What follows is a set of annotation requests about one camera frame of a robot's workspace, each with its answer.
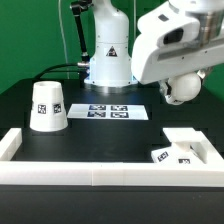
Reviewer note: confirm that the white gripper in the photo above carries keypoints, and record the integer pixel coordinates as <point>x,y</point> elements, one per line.
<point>151,63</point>

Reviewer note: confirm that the white lamp bulb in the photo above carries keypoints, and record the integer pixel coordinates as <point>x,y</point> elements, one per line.
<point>183,88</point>

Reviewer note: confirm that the white lamp base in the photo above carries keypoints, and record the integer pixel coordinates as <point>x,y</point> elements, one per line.
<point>180,151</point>

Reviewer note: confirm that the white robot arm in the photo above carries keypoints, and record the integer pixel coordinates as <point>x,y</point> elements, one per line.
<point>110,66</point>

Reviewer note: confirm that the white lamp shade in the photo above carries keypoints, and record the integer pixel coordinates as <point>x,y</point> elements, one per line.
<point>48,112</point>

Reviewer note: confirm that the white marker tag sheet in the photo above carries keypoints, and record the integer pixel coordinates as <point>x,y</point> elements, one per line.
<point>106,111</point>

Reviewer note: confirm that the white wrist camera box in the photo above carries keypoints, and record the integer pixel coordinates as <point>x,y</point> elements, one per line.
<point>165,28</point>

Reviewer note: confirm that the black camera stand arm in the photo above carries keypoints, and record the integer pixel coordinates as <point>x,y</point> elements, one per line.
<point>77,7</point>

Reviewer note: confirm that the white U-shaped border wall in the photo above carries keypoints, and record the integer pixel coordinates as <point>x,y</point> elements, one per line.
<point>209,173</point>

